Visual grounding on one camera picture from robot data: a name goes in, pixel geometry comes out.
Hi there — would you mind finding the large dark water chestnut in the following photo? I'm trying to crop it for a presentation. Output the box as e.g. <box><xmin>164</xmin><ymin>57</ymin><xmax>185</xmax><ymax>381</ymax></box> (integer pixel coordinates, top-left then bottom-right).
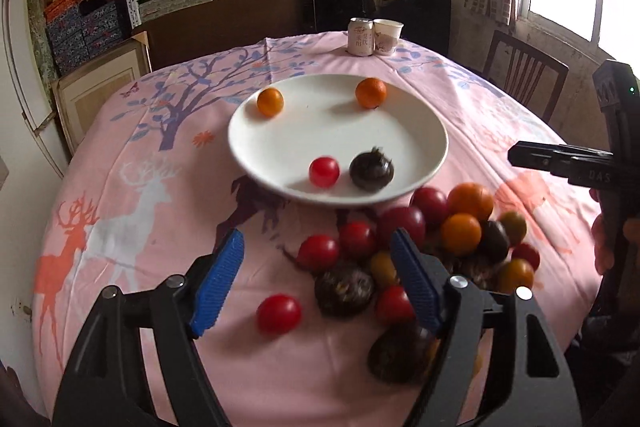
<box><xmin>314</xmin><ymin>267</ymin><xmax>375</xmax><ymax>319</ymax></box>

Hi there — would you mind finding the dark wooden chair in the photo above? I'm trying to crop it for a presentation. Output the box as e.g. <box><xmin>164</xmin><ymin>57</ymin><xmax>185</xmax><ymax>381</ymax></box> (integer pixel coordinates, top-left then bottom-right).
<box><xmin>482</xmin><ymin>29</ymin><xmax>570</xmax><ymax>124</ymax></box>

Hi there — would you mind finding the orange kumquat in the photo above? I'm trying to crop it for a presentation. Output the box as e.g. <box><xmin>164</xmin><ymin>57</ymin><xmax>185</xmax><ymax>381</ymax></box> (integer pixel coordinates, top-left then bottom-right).
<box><xmin>256</xmin><ymin>88</ymin><xmax>284</xmax><ymax>118</ymax></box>

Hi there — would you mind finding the white ceramic plate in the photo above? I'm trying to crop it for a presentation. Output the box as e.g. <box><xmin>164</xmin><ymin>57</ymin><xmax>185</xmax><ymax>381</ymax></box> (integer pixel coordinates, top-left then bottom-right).
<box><xmin>228</xmin><ymin>74</ymin><xmax>449</xmax><ymax>207</ymax></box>

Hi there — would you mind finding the orange tangerine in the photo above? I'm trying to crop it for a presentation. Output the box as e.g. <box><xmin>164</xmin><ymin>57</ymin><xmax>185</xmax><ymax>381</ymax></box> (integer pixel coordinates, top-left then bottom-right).
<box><xmin>355</xmin><ymin>77</ymin><xmax>387</xmax><ymax>109</ymax></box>

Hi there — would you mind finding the framed picture leaning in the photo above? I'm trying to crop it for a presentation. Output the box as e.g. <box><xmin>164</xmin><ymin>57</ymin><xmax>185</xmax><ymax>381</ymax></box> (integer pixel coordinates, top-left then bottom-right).
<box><xmin>53</xmin><ymin>31</ymin><xmax>152</xmax><ymax>155</ymax></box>

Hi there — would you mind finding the red cherry tomato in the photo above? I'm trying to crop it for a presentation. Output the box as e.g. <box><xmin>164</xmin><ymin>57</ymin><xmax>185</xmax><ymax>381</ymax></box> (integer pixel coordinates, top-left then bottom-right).
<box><xmin>256</xmin><ymin>294</ymin><xmax>303</xmax><ymax>336</ymax></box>
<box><xmin>308</xmin><ymin>156</ymin><xmax>341</xmax><ymax>188</ymax></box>

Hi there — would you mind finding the white paper cup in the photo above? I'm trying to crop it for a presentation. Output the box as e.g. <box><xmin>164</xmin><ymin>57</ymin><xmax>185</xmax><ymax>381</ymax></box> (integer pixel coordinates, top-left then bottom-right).
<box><xmin>373</xmin><ymin>18</ymin><xmax>404</xmax><ymax>56</ymax></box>

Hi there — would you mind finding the large red plum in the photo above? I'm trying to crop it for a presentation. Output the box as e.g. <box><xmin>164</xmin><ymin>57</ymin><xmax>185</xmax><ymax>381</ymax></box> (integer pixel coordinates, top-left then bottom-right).
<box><xmin>376</xmin><ymin>206</ymin><xmax>426</xmax><ymax>251</ymax></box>

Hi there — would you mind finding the pink drink can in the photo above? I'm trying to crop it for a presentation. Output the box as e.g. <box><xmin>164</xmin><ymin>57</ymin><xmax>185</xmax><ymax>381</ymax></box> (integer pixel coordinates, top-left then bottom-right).
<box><xmin>347</xmin><ymin>17</ymin><xmax>374</xmax><ymax>57</ymax></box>

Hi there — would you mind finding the pink deer print tablecloth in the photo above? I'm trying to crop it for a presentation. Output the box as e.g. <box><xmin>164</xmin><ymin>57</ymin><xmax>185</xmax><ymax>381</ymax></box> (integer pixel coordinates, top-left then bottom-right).
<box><xmin>34</xmin><ymin>32</ymin><xmax>600</xmax><ymax>426</ymax></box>

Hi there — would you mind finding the red cherry tomato front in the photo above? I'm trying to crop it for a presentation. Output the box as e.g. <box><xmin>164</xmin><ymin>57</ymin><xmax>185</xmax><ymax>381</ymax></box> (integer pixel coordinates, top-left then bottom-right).
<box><xmin>256</xmin><ymin>294</ymin><xmax>303</xmax><ymax>336</ymax></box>

